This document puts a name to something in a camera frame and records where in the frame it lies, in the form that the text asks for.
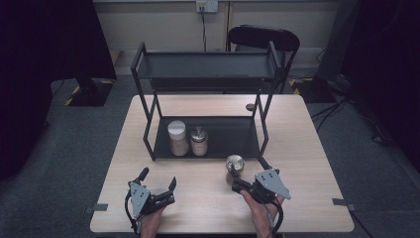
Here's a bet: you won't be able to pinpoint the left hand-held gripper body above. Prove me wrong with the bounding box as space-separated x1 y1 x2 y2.
126 179 176 221

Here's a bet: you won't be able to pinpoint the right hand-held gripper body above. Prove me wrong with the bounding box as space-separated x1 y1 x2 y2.
231 168 292 205

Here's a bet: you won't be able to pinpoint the gold-topped tin can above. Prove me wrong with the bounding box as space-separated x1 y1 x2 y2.
225 154 247 184

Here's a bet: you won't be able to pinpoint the white-lid jar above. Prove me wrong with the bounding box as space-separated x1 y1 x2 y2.
166 119 190 158

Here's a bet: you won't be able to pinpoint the silver tin can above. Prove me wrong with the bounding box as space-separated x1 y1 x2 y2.
189 126 210 158

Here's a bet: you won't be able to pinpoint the black metal two-tier rack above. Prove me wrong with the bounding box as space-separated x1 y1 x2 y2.
130 41 287 163

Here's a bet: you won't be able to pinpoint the person's left hand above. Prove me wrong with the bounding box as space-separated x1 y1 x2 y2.
140 207 166 238

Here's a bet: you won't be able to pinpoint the person's right hand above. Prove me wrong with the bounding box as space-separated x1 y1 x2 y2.
239 189 287 233

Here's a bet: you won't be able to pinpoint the black stand base, yellow tape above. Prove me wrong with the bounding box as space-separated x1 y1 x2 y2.
63 77 117 107

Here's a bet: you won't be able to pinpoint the black chair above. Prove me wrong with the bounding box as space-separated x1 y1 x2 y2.
226 24 301 95

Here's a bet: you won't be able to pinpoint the dark stand with base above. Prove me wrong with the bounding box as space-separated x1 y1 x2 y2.
288 0 361 104

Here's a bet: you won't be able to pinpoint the dark curtain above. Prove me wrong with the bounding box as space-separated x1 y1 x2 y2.
0 0 118 182
341 0 420 164

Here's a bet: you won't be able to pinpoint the left hand-held gripper cable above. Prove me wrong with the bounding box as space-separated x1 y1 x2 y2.
124 192 141 236

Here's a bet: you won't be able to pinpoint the hand-held gripper cable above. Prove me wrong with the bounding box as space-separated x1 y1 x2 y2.
124 192 141 236
263 197 285 238

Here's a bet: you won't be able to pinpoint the right hand-held gripper cable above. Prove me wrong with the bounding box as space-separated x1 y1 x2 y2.
263 197 285 238

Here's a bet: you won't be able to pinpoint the grey table bracket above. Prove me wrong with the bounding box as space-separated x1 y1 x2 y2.
331 197 358 212
82 203 109 215

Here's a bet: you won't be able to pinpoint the black floor cables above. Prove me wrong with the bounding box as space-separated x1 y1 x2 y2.
310 95 397 147

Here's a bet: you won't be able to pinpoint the black power cable on wall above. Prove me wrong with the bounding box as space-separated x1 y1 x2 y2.
199 6 208 53

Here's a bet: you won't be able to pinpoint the white wall socket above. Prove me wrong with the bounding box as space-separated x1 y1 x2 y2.
195 0 220 14

